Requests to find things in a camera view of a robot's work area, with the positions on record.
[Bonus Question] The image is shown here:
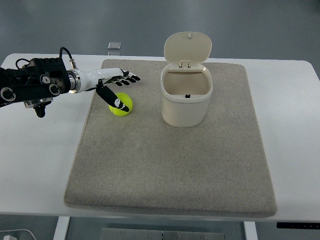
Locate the black white robot left hand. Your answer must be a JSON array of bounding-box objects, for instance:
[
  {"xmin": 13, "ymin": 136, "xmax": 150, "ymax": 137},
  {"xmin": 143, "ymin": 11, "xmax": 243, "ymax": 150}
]
[{"xmin": 67, "ymin": 68, "xmax": 141, "ymax": 108}]

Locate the beige bin with open lid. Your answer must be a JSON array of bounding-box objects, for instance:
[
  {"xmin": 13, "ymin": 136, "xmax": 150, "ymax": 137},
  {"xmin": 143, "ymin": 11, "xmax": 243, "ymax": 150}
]
[{"xmin": 160, "ymin": 31, "xmax": 213, "ymax": 127}]

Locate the white device on floor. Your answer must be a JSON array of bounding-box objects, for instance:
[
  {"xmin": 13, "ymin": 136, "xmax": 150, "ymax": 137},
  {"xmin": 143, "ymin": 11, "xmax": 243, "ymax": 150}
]
[{"xmin": 0, "ymin": 228, "xmax": 37, "ymax": 240}]

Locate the small clear floor plate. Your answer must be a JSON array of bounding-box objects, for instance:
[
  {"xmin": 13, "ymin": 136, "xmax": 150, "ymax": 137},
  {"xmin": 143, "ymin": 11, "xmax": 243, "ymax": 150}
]
[{"xmin": 107, "ymin": 41, "xmax": 122, "ymax": 50}]

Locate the black table control panel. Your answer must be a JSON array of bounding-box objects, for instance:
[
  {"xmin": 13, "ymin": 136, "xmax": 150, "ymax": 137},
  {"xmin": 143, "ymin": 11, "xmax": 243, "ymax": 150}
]
[{"xmin": 276, "ymin": 222, "xmax": 320, "ymax": 230}]

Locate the white table leg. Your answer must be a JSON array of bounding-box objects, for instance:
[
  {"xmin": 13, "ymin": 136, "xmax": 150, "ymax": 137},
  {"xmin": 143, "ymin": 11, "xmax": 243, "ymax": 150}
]
[
  {"xmin": 53, "ymin": 216, "xmax": 71, "ymax": 240},
  {"xmin": 243, "ymin": 221, "xmax": 258, "ymax": 240}
]

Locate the white table leg right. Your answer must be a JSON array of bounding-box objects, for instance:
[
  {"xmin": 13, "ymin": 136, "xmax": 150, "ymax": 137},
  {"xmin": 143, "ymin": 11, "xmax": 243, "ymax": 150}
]
[{"xmin": 243, "ymin": 221, "xmax": 258, "ymax": 240}]

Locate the white table leg left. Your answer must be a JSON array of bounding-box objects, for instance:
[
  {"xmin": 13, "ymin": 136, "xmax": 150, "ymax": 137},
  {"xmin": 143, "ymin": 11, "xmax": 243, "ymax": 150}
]
[{"xmin": 53, "ymin": 216, "xmax": 71, "ymax": 240}]

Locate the yellow tennis ball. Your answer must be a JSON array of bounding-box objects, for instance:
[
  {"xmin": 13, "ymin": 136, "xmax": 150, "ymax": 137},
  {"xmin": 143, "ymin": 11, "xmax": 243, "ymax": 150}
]
[{"xmin": 109, "ymin": 92, "xmax": 133, "ymax": 117}]

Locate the metal base plate under table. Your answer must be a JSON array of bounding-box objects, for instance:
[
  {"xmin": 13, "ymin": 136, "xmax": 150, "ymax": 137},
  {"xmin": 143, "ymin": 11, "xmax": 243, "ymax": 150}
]
[{"xmin": 99, "ymin": 228, "xmax": 226, "ymax": 240}]

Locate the grey felt mat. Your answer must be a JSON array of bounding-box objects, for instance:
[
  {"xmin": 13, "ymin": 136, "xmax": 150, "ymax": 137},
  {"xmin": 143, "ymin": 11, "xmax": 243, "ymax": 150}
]
[{"xmin": 64, "ymin": 59, "xmax": 277, "ymax": 218}]

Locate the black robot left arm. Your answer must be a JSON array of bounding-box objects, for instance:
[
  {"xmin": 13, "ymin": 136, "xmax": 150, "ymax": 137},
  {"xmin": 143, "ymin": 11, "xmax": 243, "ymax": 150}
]
[{"xmin": 0, "ymin": 47, "xmax": 76, "ymax": 118}]

